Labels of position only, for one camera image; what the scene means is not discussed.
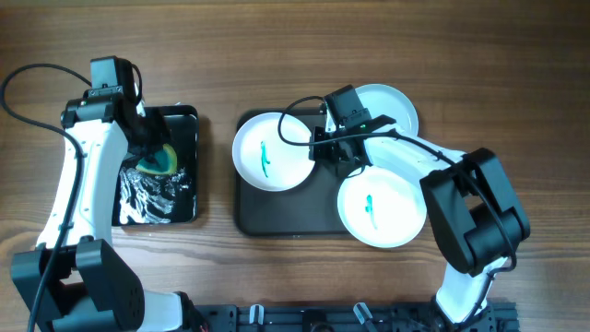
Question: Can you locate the small black water tray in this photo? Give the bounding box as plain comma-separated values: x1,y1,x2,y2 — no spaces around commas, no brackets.
112,105,199,227

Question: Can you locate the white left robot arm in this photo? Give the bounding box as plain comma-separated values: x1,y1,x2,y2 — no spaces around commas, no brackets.
11,105,208,331

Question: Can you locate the green yellow sponge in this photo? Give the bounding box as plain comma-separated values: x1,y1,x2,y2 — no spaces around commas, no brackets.
136,144,178,175

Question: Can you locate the white plate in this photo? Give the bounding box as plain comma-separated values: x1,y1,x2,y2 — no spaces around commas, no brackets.
336,167,426,248
231,113,315,192
356,84,419,136

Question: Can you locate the black mounting rail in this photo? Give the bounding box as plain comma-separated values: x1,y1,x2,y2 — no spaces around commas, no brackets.
197,302,521,332

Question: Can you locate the large dark serving tray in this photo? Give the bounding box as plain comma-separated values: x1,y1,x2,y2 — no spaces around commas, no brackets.
234,109,348,237

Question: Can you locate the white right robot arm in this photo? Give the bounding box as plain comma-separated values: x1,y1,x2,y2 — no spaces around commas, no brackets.
308,125,530,328

